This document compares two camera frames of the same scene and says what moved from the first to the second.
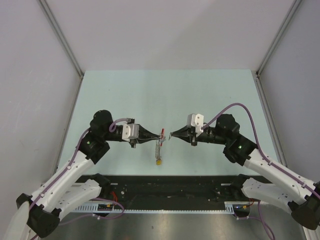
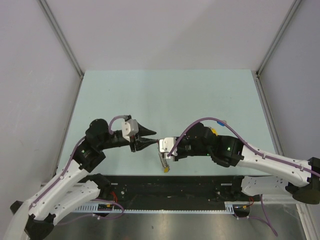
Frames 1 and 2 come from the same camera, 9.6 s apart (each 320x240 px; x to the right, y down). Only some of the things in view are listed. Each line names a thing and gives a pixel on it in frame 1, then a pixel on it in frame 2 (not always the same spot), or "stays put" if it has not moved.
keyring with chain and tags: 159,143 → 166,167
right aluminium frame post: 283,26 stays put
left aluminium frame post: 59,31 stays put
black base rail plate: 167,190 stays put
